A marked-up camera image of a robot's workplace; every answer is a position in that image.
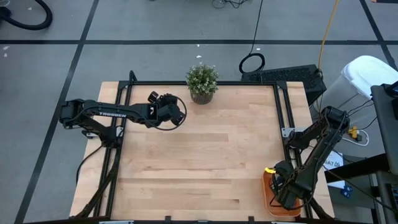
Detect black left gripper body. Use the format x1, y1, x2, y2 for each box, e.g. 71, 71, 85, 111
147, 90, 185, 127

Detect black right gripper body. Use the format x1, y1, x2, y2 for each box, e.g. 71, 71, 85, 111
271, 159, 307, 211

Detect orange plastic basket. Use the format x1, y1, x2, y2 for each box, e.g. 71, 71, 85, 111
262, 169, 303, 218

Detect potted plant in striped pot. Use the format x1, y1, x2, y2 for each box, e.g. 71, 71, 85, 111
185, 62, 220, 106

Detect white paper label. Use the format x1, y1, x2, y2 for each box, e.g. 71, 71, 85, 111
322, 149, 345, 172

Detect small blue object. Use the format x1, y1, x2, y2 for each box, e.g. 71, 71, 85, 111
340, 185, 354, 199

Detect black computer case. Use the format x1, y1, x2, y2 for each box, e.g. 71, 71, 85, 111
241, 64, 328, 106

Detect black desk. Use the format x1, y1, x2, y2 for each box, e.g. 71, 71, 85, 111
370, 81, 398, 177

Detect white plastic bin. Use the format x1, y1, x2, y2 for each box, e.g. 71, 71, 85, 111
313, 55, 398, 116

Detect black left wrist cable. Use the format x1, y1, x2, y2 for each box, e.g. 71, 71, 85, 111
146, 94, 188, 132

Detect black metal table frame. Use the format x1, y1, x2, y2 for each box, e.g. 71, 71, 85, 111
73, 70, 335, 224

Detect black side table frame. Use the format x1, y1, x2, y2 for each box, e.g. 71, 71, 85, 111
323, 152, 398, 224

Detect white cable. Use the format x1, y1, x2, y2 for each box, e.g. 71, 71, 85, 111
340, 129, 371, 147

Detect black coiled floor cable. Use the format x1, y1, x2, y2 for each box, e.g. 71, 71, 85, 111
238, 0, 266, 75

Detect black cable bundle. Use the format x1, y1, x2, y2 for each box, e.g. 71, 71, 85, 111
211, 0, 249, 9

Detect black vacuum hose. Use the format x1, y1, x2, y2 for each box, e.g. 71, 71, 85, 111
0, 0, 53, 31

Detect yellow extension cable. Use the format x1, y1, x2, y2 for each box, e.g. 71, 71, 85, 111
317, 0, 362, 141

